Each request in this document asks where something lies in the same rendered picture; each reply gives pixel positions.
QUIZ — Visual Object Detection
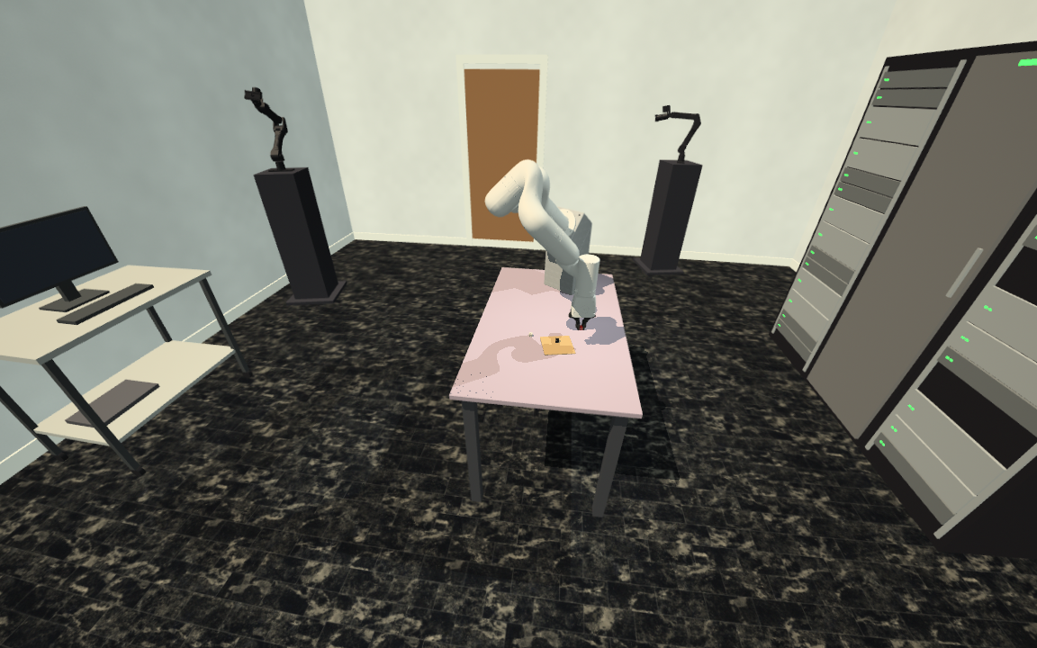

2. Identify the orange mat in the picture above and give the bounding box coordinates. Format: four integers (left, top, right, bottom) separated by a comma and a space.
540, 336, 574, 356

